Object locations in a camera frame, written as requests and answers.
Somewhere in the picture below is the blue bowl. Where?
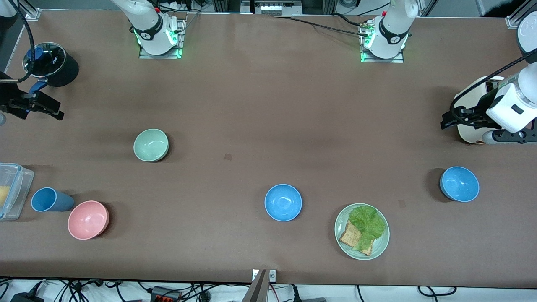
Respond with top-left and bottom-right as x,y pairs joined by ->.
264,184 -> 302,222
439,166 -> 480,203

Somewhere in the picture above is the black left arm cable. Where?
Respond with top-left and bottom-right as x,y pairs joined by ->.
451,52 -> 537,122

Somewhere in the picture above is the grey metal camera post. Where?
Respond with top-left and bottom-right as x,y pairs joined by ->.
242,269 -> 277,302

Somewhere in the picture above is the blue cup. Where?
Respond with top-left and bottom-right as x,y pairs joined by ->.
31,187 -> 75,212

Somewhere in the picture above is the black pot with blue handle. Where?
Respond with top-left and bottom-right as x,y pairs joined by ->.
29,49 -> 79,95

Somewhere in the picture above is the short black table cable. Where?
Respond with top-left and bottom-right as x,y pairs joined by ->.
334,13 -> 365,26

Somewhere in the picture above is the brown bread slice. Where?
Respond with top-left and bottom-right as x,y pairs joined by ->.
339,220 -> 374,256

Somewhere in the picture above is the silver control box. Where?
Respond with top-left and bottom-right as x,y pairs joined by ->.
241,0 -> 302,16

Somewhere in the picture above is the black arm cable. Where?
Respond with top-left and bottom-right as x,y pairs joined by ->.
6,0 -> 36,83
451,52 -> 537,122

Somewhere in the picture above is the glass lid with blue knob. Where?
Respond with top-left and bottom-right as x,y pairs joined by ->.
23,42 -> 67,79

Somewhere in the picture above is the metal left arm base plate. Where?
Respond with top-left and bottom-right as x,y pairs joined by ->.
360,21 -> 405,63

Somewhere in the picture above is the cream white toaster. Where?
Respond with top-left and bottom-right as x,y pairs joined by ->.
454,75 -> 510,145

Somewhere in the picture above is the clear plastic container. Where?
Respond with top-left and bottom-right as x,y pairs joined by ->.
0,163 -> 35,221

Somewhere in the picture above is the light green plate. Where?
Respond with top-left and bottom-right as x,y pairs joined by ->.
334,203 -> 390,260

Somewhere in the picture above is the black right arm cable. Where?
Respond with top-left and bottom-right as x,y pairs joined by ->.
6,0 -> 36,83

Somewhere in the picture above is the light green bowl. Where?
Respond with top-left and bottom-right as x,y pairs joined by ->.
133,128 -> 169,162

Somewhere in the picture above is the pink bowl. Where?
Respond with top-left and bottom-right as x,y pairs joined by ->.
68,200 -> 110,240

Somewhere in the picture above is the green lettuce leaf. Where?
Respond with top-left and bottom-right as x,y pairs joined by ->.
349,205 -> 386,251

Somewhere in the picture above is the black orange power strip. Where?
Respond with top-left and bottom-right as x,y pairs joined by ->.
151,286 -> 182,302

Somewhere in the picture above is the long black table cable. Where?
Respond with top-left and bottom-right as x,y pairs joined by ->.
273,16 -> 366,37

